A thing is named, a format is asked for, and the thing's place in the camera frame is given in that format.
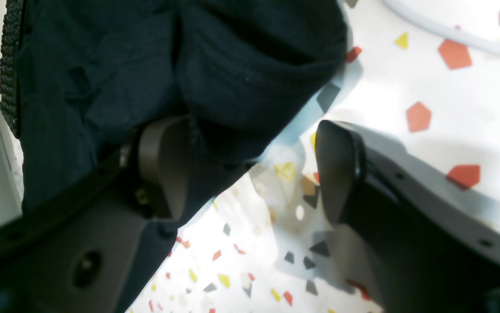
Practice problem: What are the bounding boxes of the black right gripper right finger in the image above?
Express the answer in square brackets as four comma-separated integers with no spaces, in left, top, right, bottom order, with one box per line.
[315,120,500,313]

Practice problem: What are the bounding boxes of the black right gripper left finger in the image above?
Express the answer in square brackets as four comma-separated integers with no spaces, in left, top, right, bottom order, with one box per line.
[0,117,190,313]

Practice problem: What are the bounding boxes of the black t-shirt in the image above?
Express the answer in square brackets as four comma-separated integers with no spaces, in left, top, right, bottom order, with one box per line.
[15,0,348,313]

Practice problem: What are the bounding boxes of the terrazzo pattern tablecloth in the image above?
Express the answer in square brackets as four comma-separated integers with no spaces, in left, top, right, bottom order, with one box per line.
[124,0,500,313]

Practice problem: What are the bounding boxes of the black keyboard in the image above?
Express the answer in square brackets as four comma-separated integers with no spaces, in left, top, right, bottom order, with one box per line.
[0,0,27,139]

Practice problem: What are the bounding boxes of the grey coiled cable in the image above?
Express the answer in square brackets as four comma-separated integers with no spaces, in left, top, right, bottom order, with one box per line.
[383,0,500,63]

